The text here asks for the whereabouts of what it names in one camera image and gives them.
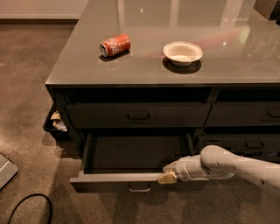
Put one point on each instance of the drawer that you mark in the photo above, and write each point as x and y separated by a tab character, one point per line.
237	114
137	115
129	163
241	143

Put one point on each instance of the orange soda can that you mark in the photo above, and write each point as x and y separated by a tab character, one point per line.
115	45

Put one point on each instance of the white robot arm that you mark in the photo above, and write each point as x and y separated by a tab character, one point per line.
215	162

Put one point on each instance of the grey flat floor object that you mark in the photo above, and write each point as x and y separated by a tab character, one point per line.
7	171

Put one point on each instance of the dark grey drawer cabinet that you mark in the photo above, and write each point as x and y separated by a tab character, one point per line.
240	62

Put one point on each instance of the white paper bowl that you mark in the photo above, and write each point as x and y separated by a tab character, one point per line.
182	54

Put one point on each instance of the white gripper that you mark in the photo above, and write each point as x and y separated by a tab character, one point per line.
183	171

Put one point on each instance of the black bin with trash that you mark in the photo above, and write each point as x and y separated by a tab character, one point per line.
54	125

